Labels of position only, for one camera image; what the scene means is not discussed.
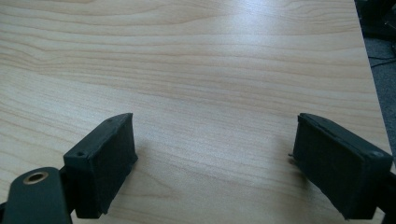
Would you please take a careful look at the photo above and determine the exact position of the black cable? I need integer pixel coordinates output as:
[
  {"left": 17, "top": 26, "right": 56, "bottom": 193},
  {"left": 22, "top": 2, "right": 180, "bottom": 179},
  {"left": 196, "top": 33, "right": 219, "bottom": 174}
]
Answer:
[{"left": 368, "top": 55, "right": 396, "bottom": 69}]

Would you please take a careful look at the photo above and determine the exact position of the dark equipment base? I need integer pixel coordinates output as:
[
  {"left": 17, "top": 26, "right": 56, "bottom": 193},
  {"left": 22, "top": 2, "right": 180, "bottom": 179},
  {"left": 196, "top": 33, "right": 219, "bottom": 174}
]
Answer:
[{"left": 354, "top": 0, "right": 396, "bottom": 41}]

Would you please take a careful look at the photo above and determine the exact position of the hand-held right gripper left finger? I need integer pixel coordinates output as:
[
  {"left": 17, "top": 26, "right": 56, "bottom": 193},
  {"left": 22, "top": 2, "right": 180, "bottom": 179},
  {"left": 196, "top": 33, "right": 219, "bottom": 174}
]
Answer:
[{"left": 63, "top": 112, "right": 139, "bottom": 219}]

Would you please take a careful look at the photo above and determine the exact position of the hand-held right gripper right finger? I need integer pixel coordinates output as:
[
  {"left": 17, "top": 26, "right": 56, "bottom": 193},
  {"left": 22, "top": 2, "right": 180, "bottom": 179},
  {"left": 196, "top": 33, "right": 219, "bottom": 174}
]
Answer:
[{"left": 291, "top": 112, "right": 394, "bottom": 220}]

